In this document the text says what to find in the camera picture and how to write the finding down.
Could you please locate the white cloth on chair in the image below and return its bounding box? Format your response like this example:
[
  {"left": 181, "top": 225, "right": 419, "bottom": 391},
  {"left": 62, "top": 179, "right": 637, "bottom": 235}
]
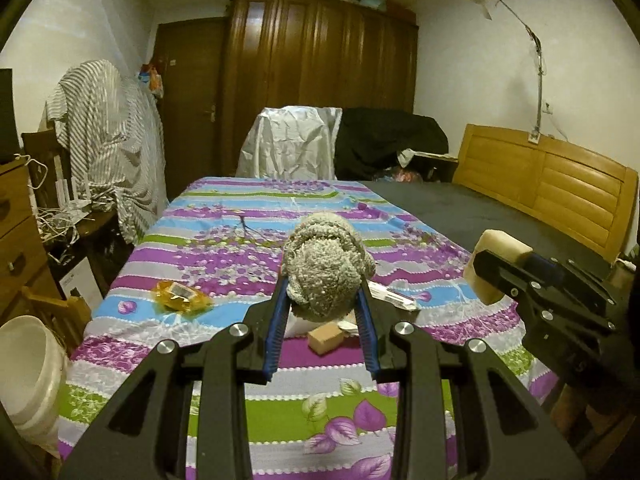
[{"left": 235, "top": 105, "right": 344, "bottom": 181}]

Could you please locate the open cardboard box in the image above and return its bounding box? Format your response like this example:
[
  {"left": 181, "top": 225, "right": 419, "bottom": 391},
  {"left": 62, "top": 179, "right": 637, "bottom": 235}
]
[{"left": 399, "top": 148, "right": 460, "bottom": 184}]

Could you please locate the thin black cord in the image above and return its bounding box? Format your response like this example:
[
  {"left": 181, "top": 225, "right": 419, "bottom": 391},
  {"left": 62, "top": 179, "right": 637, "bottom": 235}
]
[{"left": 238, "top": 213, "right": 282, "bottom": 242}]

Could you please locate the black monitor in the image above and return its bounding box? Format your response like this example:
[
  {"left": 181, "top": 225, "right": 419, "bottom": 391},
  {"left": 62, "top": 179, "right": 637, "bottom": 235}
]
[{"left": 0, "top": 67, "right": 21, "bottom": 164}]

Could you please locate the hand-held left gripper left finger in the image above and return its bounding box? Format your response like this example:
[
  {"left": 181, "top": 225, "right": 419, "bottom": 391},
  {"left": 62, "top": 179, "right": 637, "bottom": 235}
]
[{"left": 60, "top": 278, "right": 301, "bottom": 480}]

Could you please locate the beige sponge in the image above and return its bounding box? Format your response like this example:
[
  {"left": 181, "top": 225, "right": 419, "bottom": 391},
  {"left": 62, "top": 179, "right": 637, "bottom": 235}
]
[{"left": 463, "top": 229, "right": 534, "bottom": 306}]

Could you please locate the floral striped blanket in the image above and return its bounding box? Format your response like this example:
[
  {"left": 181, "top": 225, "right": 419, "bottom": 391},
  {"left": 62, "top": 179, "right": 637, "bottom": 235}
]
[{"left": 57, "top": 176, "right": 566, "bottom": 480}]

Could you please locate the orange hanging bag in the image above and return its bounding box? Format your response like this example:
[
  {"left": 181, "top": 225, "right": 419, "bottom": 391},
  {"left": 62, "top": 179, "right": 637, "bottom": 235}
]
[{"left": 137, "top": 63, "right": 165, "bottom": 100}]

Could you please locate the white plastic bucket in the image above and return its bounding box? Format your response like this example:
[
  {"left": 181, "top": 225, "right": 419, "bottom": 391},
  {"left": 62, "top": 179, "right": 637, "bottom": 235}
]
[{"left": 0, "top": 314, "right": 69, "bottom": 450}]

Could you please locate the dark grey bed sheet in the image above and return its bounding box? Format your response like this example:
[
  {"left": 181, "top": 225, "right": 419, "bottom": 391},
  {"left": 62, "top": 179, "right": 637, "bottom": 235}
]
[{"left": 360, "top": 179, "right": 627, "bottom": 281}]

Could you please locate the colourful plastic bag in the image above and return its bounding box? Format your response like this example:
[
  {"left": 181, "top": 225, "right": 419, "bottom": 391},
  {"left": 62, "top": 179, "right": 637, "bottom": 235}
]
[{"left": 379, "top": 164, "right": 427, "bottom": 184}]

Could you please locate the wooden chair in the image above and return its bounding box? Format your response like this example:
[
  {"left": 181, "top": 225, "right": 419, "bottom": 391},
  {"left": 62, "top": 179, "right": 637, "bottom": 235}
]
[{"left": 20, "top": 129, "right": 62, "bottom": 212}]

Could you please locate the white tube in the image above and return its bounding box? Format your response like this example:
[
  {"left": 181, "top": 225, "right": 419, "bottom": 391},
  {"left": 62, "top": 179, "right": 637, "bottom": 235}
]
[{"left": 367, "top": 280, "right": 419, "bottom": 312}]

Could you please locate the white router with cables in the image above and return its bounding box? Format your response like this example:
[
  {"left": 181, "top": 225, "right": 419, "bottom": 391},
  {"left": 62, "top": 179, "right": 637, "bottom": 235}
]
[{"left": 27, "top": 154, "right": 96, "bottom": 257}]

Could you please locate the grey fuzzy cloth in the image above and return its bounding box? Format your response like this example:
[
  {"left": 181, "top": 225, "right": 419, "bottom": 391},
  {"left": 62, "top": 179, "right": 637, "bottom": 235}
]
[{"left": 281, "top": 212, "right": 377, "bottom": 322}]

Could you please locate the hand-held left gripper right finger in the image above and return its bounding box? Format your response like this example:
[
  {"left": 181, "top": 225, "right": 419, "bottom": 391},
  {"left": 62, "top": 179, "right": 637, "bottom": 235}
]
[{"left": 352, "top": 286, "right": 587, "bottom": 480}]

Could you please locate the wooden headboard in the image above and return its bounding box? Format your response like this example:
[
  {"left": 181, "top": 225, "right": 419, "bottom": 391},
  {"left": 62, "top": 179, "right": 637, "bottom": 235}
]
[{"left": 451, "top": 123, "right": 640, "bottom": 264}]

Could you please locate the white carton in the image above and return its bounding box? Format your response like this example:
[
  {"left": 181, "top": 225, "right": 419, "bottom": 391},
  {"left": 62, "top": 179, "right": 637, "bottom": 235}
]
[{"left": 57, "top": 255, "right": 109, "bottom": 312}]

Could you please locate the grey striped cloth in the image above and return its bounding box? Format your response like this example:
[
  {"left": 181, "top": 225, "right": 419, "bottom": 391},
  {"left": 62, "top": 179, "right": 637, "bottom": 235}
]
[{"left": 45, "top": 59, "right": 169, "bottom": 247}]

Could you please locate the brown wooden wardrobe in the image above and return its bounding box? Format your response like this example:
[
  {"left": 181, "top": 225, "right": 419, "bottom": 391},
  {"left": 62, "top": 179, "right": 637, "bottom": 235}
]
[{"left": 222, "top": 0, "right": 420, "bottom": 182}]

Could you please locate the black clothing pile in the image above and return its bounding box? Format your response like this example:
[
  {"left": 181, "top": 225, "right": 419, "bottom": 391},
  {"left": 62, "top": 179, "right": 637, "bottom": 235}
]
[{"left": 333, "top": 107, "right": 450, "bottom": 182}]

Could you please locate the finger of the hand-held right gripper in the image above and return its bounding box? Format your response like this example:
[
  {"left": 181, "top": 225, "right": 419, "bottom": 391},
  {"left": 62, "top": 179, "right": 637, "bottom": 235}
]
[
  {"left": 520, "top": 252, "right": 619, "bottom": 333},
  {"left": 471, "top": 249, "right": 551, "bottom": 326}
]

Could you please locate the yellow snack wrapper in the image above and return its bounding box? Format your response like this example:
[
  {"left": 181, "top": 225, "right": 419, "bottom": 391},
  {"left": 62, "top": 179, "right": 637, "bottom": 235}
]
[{"left": 152, "top": 280, "right": 214, "bottom": 317}]

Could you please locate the wooden stool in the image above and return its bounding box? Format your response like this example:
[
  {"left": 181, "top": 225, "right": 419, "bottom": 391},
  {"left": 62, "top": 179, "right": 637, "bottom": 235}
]
[{"left": 22, "top": 285, "right": 94, "bottom": 357}]

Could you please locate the brown wooden door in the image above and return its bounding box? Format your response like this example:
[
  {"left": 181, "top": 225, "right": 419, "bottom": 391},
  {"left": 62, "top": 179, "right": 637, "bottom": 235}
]
[{"left": 150, "top": 17, "right": 231, "bottom": 201}]

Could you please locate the wooden drawer cabinet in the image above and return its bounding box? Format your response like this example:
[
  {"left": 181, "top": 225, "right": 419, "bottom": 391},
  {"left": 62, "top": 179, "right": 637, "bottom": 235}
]
[{"left": 0, "top": 160, "right": 64, "bottom": 332}]

